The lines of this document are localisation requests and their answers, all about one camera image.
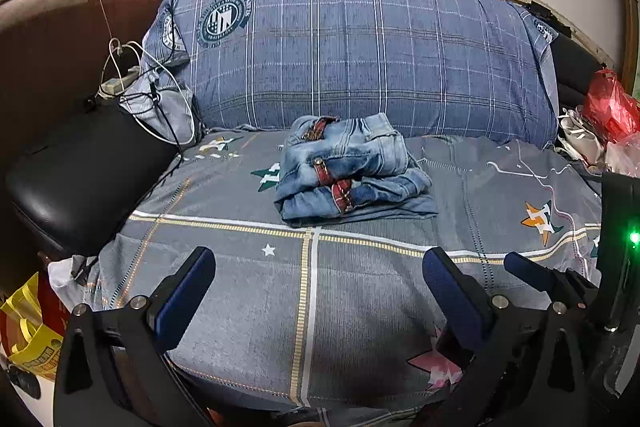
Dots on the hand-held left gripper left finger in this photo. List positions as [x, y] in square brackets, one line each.
[185, 297]

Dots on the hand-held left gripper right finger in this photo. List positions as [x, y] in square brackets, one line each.
[450, 297]

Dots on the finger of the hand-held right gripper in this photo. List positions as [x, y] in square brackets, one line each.
[530, 269]

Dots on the blue denim pants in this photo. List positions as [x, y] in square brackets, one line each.
[370, 157]

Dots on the grey star print bed sheet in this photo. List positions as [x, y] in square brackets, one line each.
[390, 307]

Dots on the clear plastic bag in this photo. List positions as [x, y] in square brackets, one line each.
[622, 159]

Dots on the white crumpled cloth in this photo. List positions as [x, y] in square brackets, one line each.
[580, 134]

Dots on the red box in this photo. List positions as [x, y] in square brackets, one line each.
[52, 304]

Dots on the red plastic bag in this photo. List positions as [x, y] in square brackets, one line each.
[610, 107]

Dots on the black leather stool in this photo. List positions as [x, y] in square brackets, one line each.
[85, 177]

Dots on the yellow plastic bag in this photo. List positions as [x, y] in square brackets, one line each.
[35, 347]

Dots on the red brown belt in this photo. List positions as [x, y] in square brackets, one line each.
[325, 174]

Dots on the small black object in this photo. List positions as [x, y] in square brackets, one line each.
[22, 382]

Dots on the light grey pillow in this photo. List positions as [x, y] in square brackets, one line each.
[145, 109]

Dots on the black cushion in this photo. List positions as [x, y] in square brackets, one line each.
[575, 62]

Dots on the white power strip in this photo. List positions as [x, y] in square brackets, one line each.
[120, 82]

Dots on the blue plaid pillow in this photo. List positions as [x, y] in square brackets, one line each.
[350, 42]

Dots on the brown headboard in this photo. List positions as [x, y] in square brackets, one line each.
[50, 47]

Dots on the wooden door frame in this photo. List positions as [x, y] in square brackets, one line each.
[629, 32]

